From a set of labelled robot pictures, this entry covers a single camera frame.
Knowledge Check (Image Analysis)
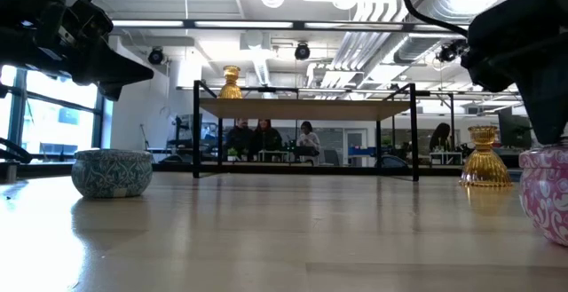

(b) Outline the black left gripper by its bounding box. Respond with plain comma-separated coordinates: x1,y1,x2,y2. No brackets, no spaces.
0,14,155,103

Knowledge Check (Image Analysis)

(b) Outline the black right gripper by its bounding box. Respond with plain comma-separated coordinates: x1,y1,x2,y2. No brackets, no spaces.
461,0,568,147

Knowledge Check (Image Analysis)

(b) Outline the amber glass candlestick holder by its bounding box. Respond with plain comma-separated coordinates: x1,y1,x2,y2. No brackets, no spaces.
460,125,514,189
217,65,244,99

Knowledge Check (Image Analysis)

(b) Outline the teal patterned candle tin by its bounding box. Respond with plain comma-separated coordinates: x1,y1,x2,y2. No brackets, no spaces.
70,148,154,199

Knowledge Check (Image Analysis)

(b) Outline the pink patterned candle tin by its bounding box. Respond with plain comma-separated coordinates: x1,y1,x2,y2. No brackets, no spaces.
517,144,568,247

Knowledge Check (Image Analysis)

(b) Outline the computer monitor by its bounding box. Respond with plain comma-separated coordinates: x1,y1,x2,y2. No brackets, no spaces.
497,107,533,150
170,114,203,149

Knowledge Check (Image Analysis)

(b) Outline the black ceiling spotlight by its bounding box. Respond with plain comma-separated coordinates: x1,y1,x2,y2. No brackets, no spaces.
294,42,312,61
147,46,166,66
436,38,469,64

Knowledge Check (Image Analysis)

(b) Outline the person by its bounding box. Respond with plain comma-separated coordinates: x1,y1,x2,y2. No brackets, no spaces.
429,122,453,154
296,121,321,165
252,119,284,154
225,118,255,160

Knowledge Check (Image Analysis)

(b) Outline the black overhead crossbar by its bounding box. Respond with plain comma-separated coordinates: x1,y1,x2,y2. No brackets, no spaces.
108,18,471,35

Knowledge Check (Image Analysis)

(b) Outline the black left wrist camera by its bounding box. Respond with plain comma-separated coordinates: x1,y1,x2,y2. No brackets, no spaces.
61,0,115,51

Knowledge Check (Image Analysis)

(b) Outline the silver ventilation duct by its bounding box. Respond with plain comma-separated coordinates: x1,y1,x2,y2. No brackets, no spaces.
392,0,533,65

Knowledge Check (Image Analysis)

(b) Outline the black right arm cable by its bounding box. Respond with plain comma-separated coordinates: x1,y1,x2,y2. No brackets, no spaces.
402,0,469,38

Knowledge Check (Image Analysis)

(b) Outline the wooden shelf with black frame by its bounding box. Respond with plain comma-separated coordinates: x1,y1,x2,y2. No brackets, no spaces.
191,80,421,183

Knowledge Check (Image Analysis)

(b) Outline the black metal rig frame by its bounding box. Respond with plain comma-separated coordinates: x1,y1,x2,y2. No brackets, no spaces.
0,137,525,183

